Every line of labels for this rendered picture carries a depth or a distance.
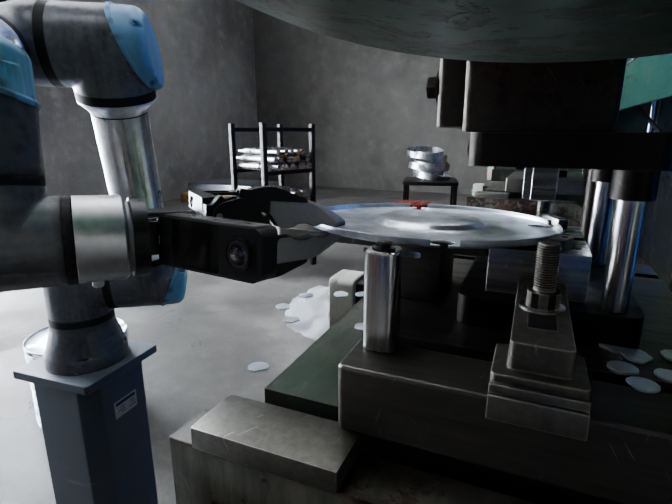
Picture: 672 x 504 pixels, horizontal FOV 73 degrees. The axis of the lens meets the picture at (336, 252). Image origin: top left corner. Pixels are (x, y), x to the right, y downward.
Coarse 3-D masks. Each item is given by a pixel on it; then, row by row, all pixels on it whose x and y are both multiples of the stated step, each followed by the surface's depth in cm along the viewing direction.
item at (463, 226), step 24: (360, 216) 58; (384, 216) 54; (408, 216) 55; (432, 216) 55; (456, 216) 56; (480, 216) 61; (504, 216) 61; (528, 216) 59; (408, 240) 41; (432, 240) 43; (456, 240) 44; (480, 240) 41; (504, 240) 41; (528, 240) 42
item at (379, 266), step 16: (384, 240) 39; (368, 256) 38; (384, 256) 37; (400, 256) 39; (368, 272) 38; (384, 272) 38; (400, 272) 39; (368, 288) 39; (384, 288) 38; (400, 288) 40; (368, 304) 39; (384, 304) 38; (400, 304) 40; (368, 320) 39; (384, 320) 39; (368, 336) 40; (384, 336) 39; (384, 352) 39
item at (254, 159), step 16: (240, 128) 294; (256, 128) 303; (272, 128) 273; (288, 128) 282; (304, 128) 292; (256, 160) 286; (272, 160) 277; (288, 160) 284; (304, 160) 296; (304, 192) 299; (272, 224) 317
